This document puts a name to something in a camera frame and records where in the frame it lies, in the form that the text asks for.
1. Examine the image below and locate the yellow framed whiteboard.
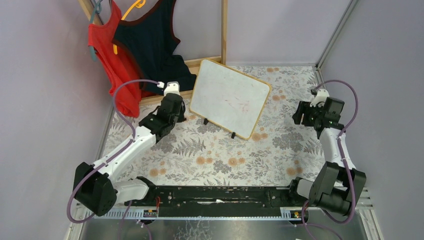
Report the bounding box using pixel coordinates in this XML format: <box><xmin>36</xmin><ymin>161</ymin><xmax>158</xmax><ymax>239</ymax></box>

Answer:
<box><xmin>189</xmin><ymin>59</ymin><xmax>272</xmax><ymax>140</ymax></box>

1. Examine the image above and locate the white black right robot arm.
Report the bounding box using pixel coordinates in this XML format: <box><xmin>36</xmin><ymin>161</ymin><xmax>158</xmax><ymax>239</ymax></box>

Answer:
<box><xmin>289</xmin><ymin>97</ymin><xmax>367</xmax><ymax>216</ymax></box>

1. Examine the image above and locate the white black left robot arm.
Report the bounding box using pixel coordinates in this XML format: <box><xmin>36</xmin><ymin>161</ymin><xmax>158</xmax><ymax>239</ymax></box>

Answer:
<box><xmin>71</xmin><ymin>93</ymin><xmax>185</xmax><ymax>217</ymax></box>

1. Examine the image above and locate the floral patterned table mat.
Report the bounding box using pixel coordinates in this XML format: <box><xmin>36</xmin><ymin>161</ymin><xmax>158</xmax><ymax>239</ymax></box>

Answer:
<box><xmin>117</xmin><ymin>66</ymin><xmax>325</xmax><ymax>186</ymax></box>

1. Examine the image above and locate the red tank top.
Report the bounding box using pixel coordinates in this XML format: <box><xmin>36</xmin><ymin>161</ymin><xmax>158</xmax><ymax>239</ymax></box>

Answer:
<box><xmin>88</xmin><ymin>0</ymin><xmax>154</xmax><ymax>118</ymax></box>

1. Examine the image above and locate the dark navy tank top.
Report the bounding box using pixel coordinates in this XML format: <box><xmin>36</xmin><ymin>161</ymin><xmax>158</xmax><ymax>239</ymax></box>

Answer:
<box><xmin>112</xmin><ymin>0</ymin><xmax>197</xmax><ymax>91</ymax></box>

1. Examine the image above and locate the yellow clothes hanger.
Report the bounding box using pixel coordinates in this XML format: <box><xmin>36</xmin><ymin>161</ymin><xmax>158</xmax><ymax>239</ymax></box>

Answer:
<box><xmin>112</xmin><ymin>0</ymin><xmax>147</xmax><ymax>56</ymax></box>

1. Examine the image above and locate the teal clothes hanger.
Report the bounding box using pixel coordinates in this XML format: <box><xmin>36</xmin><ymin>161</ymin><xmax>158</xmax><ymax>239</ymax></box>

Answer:
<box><xmin>88</xmin><ymin>0</ymin><xmax>104</xmax><ymax>62</ymax></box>

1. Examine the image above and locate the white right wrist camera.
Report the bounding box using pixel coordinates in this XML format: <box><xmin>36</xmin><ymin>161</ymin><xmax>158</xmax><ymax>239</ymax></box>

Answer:
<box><xmin>309</xmin><ymin>88</ymin><xmax>330</xmax><ymax>108</ymax></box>

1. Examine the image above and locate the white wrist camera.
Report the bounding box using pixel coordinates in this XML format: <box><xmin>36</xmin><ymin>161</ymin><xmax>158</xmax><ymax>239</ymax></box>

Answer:
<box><xmin>309</xmin><ymin>88</ymin><xmax>330</xmax><ymax>108</ymax></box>
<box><xmin>156</xmin><ymin>81</ymin><xmax>180</xmax><ymax>96</ymax></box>

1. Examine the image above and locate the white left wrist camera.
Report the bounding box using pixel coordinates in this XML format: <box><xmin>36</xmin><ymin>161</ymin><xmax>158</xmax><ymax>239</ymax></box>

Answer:
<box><xmin>156</xmin><ymin>81</ymin><xmax>180</xmax><ymax>96</ymax></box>

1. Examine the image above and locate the wooden clothes rack frame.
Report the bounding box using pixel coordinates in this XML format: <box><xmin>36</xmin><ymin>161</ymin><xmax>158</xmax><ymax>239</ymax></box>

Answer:
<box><xmin>78</xmin><ymin>0</ymin><xmax>229</xmax><ymax>107</ymax></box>

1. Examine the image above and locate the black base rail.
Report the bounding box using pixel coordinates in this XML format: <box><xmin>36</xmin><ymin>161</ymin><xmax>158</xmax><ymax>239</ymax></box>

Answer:
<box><xmin>131</xmin><ymin>185</ymin><xmax>306</xmax><ymax>209</ymax></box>

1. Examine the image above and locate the white slotted cable duct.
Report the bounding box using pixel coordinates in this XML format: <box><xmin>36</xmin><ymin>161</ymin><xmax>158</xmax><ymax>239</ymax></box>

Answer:
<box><xmin>95</xmin><ymin>205</ymin><xmax>301</xmax><ymax>221</ymax></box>

